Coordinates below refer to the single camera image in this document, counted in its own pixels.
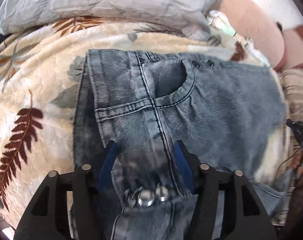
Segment grey-blue denim pants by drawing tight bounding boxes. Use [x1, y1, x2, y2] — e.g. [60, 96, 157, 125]
[73, 49, 287, 239]

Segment striped floral folded quilt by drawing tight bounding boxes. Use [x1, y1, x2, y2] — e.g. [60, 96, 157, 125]
[273, 68, 303, 226]

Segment pink padded headboard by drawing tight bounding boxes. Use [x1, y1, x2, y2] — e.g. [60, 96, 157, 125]
[219, 0, 303, 72]

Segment black clip on headboard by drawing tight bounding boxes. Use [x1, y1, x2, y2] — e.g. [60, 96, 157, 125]
[276, 21, 283, 32]

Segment leaf-print beige blanket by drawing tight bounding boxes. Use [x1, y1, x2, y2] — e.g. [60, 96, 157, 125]
[0, 16, 285, 227]

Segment white glove left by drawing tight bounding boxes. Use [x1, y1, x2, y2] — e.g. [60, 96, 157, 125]
[206, 10, 237, 36]

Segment grey quilted pillow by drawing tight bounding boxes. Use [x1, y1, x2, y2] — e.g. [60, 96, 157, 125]
[0, 0, 219, 40]

